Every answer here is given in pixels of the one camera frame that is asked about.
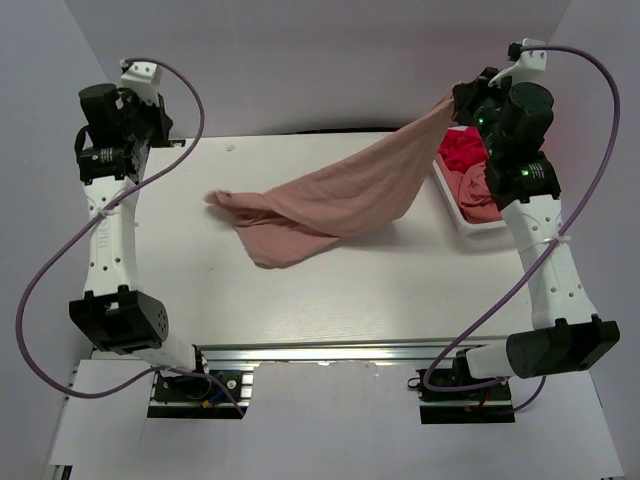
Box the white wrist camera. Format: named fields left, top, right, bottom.
left=488, top=38, right=547, bottom=88
left=120, top=59, right=162, bottom=106

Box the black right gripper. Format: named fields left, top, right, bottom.
left=451, top=68, right=521, bottom=158

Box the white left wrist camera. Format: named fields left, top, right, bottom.
left=120, top=59, right=162, bottom=106

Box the magenta t shirt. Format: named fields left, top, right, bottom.
left=438, top=127, right=488, bottom=173

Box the white perforated plastic basket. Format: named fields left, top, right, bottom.
left=432, top=157, right=506, bottom=237

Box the coral pink t shirt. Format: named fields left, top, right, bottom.
left=457, top=163, right=502, bottom=224

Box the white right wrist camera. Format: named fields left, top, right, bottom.
left=488, top=38, right=547, bottom=88

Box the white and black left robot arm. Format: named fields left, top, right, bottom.
left=69, top=83, right=212, bottom=399

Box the dusty pink t shirt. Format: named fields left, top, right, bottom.
left=205, top=94, right=454, bottom=269

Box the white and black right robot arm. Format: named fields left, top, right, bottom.
left=451, top=68, right=620, bottom=399

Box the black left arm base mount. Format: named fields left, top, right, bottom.
left=147, top=369, right=252, bottom=420

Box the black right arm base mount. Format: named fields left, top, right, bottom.
left=407, top=369, right=515, bottom=425

